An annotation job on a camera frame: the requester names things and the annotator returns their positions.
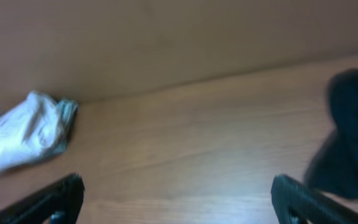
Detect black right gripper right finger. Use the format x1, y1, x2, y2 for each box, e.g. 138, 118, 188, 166
271, 174, 358, 224

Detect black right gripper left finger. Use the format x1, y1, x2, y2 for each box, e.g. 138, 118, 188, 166
0, 173, 85, 224

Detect beige khaki shorts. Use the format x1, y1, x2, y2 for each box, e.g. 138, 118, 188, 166
0, 91, 64, 172

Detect black garment pile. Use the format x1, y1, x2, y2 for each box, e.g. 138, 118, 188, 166
304, 68, 358, 200

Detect folded light blue jeans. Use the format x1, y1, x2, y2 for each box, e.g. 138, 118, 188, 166
51, 98, 79, 156

